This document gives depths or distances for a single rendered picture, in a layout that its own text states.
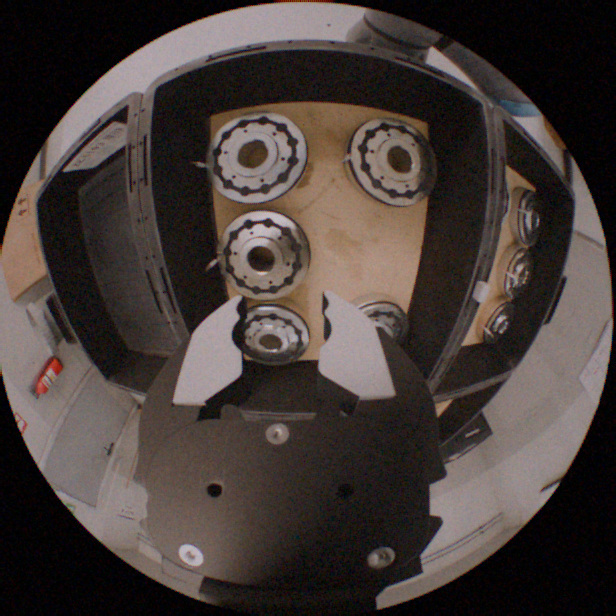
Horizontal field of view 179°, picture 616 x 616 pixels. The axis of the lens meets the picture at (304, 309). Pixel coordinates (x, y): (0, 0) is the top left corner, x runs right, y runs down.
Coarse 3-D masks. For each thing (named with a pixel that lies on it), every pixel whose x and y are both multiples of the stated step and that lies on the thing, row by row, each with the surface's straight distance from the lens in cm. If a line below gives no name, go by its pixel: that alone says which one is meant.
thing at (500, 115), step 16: (496, 112) 25; (496, 128) 24; (512, 128) 28; (528, 144) 31; (544, 160) 35; (560, 176) 40; (496, 208) 22; (496, 224) 22; (496, 240) 22; (560, 272) 48; (544, 320) 50; (464, 336) 26; (448, 368) 29; (512, 368) 53; (432, 384) 30; (480, 384) 43
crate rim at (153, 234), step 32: (192, 64) 20; (416, 64) 21; (480, 96) 24; (160, 224) 18; (480, 224) 21; (160, 256) 18; (480, 256) 21; (160, 288) 19; (448, 352) 26; (256, 416) 30; (288, 416) 29
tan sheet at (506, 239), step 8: (512, 176) 44; (520, 176) 46; (512, 184) 43; (520, 184) 46; (528, 184) 49; (512, 192) 43; (504, 224) 41; (504, 232) 41; (504, 240) 42; (512, 240) 44; (504, 248) 42; (496, 256) 41; (496, 264) 42; (496, 272) 42; (496, 288) 45; (488, 296) 44; (496, 296) 46; (504, 296) 49; (480, 304) 43; (480, 312) 44; (472, 328) 46; (472, 336) 48; (464, 344) 48
